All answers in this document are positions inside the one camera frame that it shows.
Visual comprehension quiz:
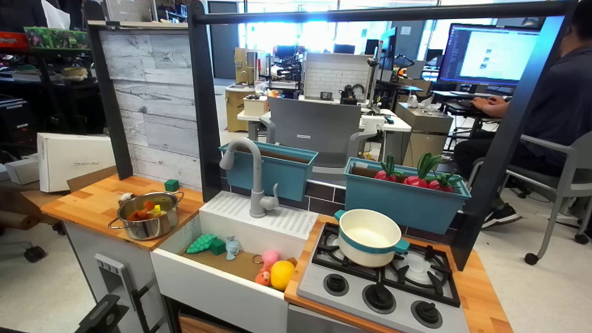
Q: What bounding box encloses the black metal frame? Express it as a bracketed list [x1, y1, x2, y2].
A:
[84, 0, 578, 274]

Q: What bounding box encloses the dark storage shelf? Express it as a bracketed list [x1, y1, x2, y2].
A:
[0, 24, 103, 154]

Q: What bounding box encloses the red toy radish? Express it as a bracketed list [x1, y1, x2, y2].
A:
[373, 155, 397, 183]
[401, 152, 443, 191]
[427, 172, 462, 194]

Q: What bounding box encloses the blue dish rack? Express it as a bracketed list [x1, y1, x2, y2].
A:
[218, 141, 319, 204]

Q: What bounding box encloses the grey toy stove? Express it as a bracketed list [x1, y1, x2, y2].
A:
[295, 220, 471, 333]

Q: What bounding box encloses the teal planter box with radishes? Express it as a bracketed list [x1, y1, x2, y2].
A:
[342, 155, 473, 237]

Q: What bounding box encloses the whitewashed wood back panel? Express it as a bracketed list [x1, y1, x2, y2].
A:
[97, 26, 205, 192]

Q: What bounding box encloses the green toy vegetable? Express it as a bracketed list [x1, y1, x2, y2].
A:
[184, 231, 227, 257]

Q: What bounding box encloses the grey office chair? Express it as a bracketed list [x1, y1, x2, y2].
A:
[467, 128, 592, 266]

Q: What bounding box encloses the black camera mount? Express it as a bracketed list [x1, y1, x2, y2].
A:
[72, 292, 129, 333]

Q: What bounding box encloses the light blue toy figure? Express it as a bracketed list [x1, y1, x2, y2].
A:
[223, 235, 244, 263]

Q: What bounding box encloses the grey toy faucet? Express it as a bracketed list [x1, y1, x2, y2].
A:
[218, 135, 282, 220]

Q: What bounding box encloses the pink toy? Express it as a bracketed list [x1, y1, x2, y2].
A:
[257, 248, 282, 270]

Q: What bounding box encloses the white toy kitchen cabinet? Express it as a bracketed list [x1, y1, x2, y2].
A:
[60, 220, 181, 333]

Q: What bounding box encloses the white toy sink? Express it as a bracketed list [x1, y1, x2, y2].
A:
[149, 189, 319, 333]

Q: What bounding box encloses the white pot with teal handles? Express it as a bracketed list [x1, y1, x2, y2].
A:
[332, 207, 412, 270]

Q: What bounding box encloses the black kettle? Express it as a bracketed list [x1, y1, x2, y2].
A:
[338, 81, 368, 105]

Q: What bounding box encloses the seated person in dark shirt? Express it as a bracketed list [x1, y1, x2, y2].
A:
[451, 0, 592, 229]

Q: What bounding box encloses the tan cardboard box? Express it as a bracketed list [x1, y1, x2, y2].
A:
[223, 85, 255, 135]

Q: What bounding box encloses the orange toy vegetable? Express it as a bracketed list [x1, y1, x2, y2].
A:
[127, 207, 155, 222]

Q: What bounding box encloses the white perforated board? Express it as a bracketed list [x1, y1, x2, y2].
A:
[301, 52, 373, 100]

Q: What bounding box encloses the green patterned box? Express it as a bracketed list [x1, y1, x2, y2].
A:
[23, 24, 90, 52]

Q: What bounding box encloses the yellow orange toy fruit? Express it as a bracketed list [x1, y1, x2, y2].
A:
[268, 259, 297, 292]

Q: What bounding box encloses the steel pot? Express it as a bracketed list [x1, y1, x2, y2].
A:
[107, 189, 184, 242]

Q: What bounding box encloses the white rectangular box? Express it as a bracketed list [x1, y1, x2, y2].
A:
[35, 131, 118, 194]

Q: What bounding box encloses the computer monitor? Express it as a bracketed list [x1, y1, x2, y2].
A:
[434, 22, 547, 94]

